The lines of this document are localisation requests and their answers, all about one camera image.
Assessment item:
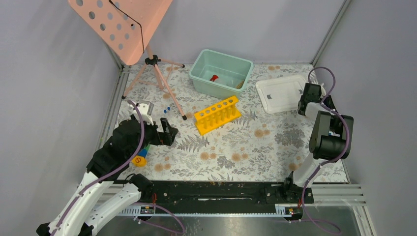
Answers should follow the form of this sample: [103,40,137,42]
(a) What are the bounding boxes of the yellow test tube rack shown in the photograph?
[194,96,241,135]

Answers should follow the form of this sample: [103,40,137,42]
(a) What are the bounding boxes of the white wash bottle red cap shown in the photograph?
[210,75,225,84]

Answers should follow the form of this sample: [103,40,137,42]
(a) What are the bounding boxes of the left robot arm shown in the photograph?
[36,117,179,236]

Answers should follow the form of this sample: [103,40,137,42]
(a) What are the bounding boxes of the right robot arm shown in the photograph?
[282,83,354,203]

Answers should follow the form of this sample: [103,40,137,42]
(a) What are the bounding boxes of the white plastic bin lid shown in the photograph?
[255,75,307,114]

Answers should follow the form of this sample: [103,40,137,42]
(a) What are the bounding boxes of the yellow capped bottle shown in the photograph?
[131,156,147,167]

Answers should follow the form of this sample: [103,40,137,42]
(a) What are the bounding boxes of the floral patterned table mat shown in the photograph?
[119,64,314,182]

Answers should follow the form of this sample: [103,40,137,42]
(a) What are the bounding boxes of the mint green plastic bin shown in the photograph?
[188,49,254,100]

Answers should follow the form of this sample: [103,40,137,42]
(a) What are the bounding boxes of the pink perforated music stand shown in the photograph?
[68,0,187,120]

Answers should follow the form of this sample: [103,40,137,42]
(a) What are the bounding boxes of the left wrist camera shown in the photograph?
[136,101,154,125]

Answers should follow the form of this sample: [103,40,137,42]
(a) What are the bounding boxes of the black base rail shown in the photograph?
[139,180,314,214]

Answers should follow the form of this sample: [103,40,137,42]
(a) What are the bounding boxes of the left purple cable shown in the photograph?
[49,99,146,236]

